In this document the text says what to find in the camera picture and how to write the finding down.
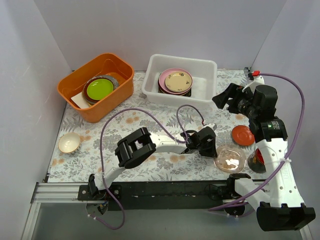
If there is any lime green plate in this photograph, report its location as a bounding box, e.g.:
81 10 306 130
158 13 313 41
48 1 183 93
86 78 114 101

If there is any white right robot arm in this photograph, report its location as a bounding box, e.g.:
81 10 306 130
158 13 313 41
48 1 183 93
212 83 316 232

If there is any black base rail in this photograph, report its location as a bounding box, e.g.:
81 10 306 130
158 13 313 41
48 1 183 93
77 172 266 211

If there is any red small bowl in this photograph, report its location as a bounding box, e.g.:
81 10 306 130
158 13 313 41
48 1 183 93
231 125 255 147

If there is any black floral rectangular plate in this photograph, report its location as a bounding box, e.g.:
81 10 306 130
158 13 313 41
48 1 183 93
157 86 193 97

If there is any cream floral plate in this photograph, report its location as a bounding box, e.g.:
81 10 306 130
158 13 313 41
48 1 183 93
164 71 193 93

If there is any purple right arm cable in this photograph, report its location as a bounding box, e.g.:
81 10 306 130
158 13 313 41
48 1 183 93
207 71 306 218

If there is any white plastic bin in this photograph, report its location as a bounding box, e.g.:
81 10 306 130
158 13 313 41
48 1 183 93
141 54 218 110

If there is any small cream bowl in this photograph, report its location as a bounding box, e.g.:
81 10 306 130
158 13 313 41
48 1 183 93
58 132 82 154

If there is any dark red plate in bin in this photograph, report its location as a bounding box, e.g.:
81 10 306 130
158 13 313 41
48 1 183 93
82 75 120 105

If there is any black skull mug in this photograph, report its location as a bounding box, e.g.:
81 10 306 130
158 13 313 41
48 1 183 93
247 148 266 174

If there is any orange plastic bin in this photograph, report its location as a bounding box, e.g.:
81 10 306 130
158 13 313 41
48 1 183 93
57 53 135 123

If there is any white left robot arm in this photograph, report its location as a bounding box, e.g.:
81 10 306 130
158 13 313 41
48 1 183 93
87 123 217 200

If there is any white square plate in bin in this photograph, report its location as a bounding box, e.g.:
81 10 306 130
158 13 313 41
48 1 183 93
70 92 91 109

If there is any pink speckled glass plate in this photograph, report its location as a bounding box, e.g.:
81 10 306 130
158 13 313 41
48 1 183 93
214 144 247 174

